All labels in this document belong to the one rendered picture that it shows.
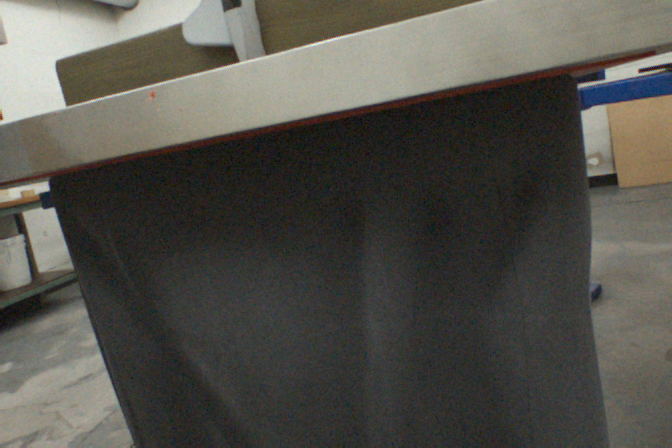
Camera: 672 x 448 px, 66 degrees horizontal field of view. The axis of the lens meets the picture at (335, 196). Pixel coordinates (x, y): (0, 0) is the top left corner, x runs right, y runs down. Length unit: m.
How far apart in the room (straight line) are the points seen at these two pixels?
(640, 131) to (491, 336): 4.67
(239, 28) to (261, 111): 0.12
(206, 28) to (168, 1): 5.77
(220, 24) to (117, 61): 0.12
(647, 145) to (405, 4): 4.69
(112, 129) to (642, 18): 0.29
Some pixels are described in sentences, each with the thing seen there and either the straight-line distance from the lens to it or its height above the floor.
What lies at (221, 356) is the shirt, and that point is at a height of 0.77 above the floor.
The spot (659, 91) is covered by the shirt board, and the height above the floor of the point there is 0.89.
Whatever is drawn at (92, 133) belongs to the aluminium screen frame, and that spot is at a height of 0.97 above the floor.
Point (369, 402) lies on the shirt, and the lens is 0.45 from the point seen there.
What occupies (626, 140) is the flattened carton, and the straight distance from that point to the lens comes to 5.01.
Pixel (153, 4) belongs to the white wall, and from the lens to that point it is 6.30.
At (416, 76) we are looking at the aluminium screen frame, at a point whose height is 0.96.
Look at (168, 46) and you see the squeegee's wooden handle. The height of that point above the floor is 1.04.
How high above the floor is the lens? 0.94
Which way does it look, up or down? 7 degrees down
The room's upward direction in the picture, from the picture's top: 11 degrees counter-clockwise
